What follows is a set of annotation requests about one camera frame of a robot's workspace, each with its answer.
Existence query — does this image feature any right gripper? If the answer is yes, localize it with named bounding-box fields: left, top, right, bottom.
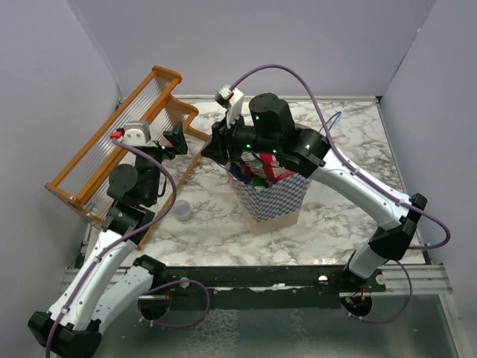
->
left=200, top=110, right=279, bottom=166

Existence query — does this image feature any orange wooden rack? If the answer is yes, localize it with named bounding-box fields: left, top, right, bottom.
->
left=45, top=66, right=208, bottom=229

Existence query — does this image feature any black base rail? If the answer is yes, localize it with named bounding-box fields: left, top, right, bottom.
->
left=139, top=262, right=385, bottom=313

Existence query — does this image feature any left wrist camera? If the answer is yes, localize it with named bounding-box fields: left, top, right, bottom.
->
left=110, top=121, right=157, bottom=148

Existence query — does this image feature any green snack pack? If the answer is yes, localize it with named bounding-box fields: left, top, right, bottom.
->
left=250, top=178, right=269, bottom=190

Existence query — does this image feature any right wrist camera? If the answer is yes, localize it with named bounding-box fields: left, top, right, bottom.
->
left=215, top=85, right=244, bottom=128

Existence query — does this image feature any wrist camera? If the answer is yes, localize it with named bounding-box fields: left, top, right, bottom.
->
left=215, top=85, right=244, bottom=128
left=110, top=121, right=157, bottom=148

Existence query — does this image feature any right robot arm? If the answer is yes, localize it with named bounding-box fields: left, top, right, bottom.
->
left=202, top=88, right=427, bottom=292

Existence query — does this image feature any small clear plastic cup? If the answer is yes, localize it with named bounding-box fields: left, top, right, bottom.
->
left=173, top=200, right=192, bottom=222

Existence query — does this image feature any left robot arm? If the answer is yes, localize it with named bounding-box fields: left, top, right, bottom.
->
left=28, top=121, right=188, bottom=357

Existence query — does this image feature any pink snack bag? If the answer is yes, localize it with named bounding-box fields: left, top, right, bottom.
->
left=240, top=152, right=294, bottom=183

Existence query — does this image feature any blue checkered paper bag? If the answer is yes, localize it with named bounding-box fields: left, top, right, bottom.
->
left=208, top=111, right=344, bottom=235

